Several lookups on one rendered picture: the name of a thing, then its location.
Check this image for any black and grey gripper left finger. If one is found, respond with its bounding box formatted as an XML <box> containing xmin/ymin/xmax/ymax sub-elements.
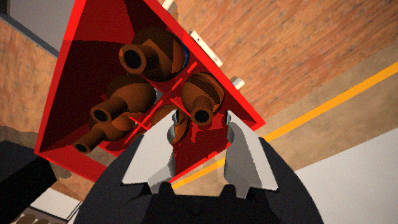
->
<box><xmin>73</xmin><ymin>109</ymin><xmax>179</xmax><ymax>224</ymax></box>

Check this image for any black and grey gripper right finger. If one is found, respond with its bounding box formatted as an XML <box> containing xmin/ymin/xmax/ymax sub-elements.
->
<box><xmin>224</xmin><ymin>110</ymin><xmax>324</xmax><ymax>224</ymax></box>

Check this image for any dark red open crate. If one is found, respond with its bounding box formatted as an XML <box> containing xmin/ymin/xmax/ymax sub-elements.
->
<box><xmin>34</xmin><ymin>0</ymin><xmax>266</xmax><ymax>183</ymax></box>

